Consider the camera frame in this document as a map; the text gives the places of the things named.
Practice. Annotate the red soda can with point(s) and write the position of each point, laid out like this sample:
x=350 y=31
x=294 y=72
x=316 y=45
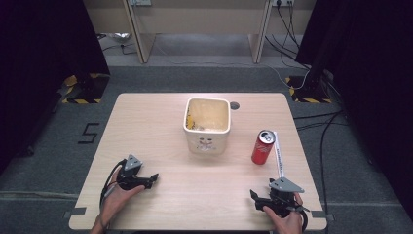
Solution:
x=262 y=150

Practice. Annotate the black stand base striped tape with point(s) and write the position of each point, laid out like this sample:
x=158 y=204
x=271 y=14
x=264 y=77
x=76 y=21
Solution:
x=308 y=92
x=86 y=89

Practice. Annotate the person's right hand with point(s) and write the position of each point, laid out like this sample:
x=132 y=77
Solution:
x=287 y=224

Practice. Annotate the white paper strip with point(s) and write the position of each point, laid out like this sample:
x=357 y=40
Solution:
x=279 y=160

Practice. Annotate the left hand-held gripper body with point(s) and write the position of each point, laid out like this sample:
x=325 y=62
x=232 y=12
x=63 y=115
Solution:
x=131 y=180

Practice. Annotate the grey tape piece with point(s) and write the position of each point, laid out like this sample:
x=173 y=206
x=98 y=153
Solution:
x=321 y=215
x=76 y=212

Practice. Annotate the light wooden desk frame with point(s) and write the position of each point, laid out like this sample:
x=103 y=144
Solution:
x=139 y=42

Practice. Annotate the cream square plastic bin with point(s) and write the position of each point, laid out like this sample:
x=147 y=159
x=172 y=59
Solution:
x=207 y=144

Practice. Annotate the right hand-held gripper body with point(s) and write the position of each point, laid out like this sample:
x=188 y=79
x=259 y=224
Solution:
x=283 y=187

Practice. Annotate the white wall socket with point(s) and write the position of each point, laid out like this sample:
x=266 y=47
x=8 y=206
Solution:
x=282 y=2
x=139 y=2

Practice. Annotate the person's left hand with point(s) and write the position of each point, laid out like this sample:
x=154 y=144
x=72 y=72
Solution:
x=113 y=200

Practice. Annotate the black curtain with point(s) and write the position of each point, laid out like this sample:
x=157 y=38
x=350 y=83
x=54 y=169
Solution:
x=42 y=65
x=373 y=81

